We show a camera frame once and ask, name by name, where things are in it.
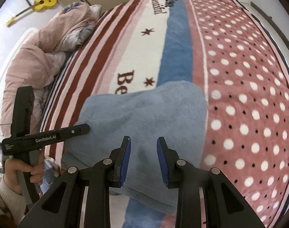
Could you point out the light blue fleece pants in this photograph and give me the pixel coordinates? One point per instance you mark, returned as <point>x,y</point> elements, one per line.
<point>175,110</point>

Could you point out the white headboard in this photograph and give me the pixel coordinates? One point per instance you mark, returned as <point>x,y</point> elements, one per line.
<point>24,38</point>

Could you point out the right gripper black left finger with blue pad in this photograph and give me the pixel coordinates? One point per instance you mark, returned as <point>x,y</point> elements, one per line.
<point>82,195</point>

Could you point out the yellow toy guitar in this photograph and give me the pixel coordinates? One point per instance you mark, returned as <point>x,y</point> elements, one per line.
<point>36,6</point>

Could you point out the pink ribbed duvet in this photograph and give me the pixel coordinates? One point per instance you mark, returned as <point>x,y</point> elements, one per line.
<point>40,59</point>

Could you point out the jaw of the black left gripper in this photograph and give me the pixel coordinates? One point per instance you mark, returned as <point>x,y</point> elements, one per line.
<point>77,130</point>

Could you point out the sweater sleeve forearm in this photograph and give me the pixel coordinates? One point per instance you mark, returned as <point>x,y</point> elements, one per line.
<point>12,206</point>

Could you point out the striped polka dot bed blanket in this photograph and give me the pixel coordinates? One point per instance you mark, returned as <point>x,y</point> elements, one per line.
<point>217,45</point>

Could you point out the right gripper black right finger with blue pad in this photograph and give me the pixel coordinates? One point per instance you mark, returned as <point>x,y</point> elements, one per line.
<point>206,198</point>

